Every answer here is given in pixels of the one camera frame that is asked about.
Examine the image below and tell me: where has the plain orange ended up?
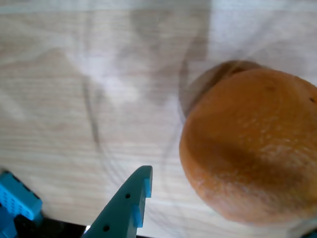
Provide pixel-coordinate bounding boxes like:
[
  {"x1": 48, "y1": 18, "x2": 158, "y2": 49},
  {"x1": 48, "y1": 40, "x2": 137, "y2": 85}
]
[{"x1": 179, "y1": 67, "x2": 317, "y2": 227}]

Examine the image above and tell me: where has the blue perforated plastic part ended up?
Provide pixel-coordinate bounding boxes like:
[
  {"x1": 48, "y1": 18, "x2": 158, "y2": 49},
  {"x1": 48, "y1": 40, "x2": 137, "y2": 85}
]
[{"x1": 0, "y1": 170, "x2": 44, "y2": 238}]

